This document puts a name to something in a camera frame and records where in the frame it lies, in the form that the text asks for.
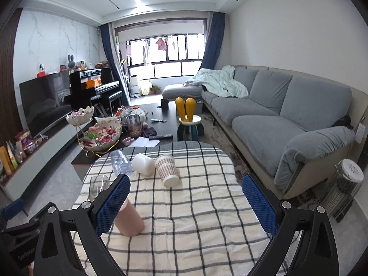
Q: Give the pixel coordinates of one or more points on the green snack packet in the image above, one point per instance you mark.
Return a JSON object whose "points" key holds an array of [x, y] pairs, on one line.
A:
{"points": [[13, 155]]}

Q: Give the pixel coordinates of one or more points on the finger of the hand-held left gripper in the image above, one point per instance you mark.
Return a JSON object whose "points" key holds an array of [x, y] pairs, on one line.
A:
{"points": [[13, 210]]}

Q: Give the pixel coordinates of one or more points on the red snack packet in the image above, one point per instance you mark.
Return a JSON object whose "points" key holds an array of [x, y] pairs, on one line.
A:
{"points": [[23, 138]]}

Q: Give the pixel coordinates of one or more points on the yellow rabbit ear stool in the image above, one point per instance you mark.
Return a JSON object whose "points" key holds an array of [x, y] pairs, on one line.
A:
{"points": [[188, 115]]}

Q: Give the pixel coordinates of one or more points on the black piano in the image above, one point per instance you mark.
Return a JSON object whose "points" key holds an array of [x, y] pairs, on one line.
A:
{"points": [[86, 87]]}

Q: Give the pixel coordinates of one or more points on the window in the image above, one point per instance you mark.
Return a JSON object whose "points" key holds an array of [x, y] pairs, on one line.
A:
{"points": [[172, 63]]}

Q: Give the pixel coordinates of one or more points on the dark coffee table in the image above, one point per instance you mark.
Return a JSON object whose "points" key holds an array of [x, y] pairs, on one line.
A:
{"points": [[161, 120]]}

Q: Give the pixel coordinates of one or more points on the orange snack packet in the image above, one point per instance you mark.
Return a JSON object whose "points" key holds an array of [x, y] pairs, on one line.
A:
{"points": [[5, 161]]}

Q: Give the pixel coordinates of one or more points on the black remote control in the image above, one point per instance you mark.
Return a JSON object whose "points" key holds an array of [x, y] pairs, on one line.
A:
{"points": [[161, 136]]}

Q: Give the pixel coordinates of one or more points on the dark mug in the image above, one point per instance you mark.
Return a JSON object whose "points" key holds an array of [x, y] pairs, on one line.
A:
{"points": [[164, 104]]}

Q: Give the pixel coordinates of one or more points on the white cup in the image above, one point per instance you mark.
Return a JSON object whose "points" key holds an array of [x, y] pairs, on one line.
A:
{"points": [[143, 164]]}

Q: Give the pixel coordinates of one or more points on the clear snack jar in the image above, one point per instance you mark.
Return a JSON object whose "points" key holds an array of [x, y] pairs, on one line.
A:
{"points": [[134, 126]]}

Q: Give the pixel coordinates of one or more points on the tiered white snack dish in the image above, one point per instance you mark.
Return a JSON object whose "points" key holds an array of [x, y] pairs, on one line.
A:
{"points": [[100, 138]]}

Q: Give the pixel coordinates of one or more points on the white cage heater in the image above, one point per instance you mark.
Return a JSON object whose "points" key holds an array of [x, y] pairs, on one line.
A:
{"points": [[343, 189]]}

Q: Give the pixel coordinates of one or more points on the pink hanging garment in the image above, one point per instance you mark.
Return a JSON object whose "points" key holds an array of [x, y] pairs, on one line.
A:
{"points": [[161, 44]]}

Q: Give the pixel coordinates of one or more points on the black piano bench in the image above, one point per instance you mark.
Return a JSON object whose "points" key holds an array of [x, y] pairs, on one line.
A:
{"points": [[110, 97]]}

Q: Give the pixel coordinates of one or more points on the pink cup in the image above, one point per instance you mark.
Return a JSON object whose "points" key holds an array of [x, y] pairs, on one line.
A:
{"points": [[130, 221]]}

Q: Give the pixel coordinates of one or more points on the white appliance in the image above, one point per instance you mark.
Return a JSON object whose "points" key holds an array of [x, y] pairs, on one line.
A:
{"points": [[135, 87]]}

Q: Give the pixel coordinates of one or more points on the clear plastic bottle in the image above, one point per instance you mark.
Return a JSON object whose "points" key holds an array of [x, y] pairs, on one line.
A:
{"points": [[120, 162]]}

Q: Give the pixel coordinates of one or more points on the patterned paper cup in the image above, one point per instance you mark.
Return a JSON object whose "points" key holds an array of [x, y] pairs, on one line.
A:
{"points": [[168, 170]]}

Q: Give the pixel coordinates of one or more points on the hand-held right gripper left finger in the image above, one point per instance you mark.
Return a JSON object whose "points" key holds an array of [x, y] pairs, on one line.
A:
{"points": [[112, 204]]}

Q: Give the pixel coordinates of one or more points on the flat screen television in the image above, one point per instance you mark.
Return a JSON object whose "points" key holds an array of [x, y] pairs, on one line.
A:
{"points": [[43, 103]]}

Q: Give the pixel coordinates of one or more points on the white hanging garment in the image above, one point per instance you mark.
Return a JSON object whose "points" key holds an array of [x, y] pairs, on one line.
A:
{"points": [[146, 55]]}

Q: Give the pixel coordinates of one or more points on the white television cabinet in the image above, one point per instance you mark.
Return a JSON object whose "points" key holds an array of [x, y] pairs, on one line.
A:
{"points": [[49, 155]]}

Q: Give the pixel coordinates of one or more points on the blue curtain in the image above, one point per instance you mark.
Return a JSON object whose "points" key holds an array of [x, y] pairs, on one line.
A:
{"points": [[212, 43]]}

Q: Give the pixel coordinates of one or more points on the grey plush rabbit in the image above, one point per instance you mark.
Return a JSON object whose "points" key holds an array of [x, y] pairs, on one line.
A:
{"points": [[71, 63]]}

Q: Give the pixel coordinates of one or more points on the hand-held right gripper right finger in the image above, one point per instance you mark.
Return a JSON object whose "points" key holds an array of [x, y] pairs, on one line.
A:
{"points": [[260, 207]]}

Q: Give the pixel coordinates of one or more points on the clear glass cup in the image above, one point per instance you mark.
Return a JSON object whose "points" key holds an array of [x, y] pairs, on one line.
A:
{"points": [[97, 187]]}

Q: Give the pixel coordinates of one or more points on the pale green blanket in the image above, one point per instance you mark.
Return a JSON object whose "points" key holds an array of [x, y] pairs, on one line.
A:
{"points": [[218, 82]]}

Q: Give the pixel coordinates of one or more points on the grey sofa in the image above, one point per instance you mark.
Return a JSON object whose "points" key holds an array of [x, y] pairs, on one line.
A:
{"points": [[258, 106]]}

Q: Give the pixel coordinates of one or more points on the checked tablecloth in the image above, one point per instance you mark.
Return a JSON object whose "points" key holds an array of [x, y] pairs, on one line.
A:
{"points": [[201, 221]]}

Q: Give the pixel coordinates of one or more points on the black bag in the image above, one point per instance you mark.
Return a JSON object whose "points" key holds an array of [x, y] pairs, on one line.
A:
{"points": [[343, 122]]}

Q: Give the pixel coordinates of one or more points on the white paper sheet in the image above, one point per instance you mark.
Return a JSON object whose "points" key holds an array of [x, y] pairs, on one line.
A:
{"points": [[143, 142]]}

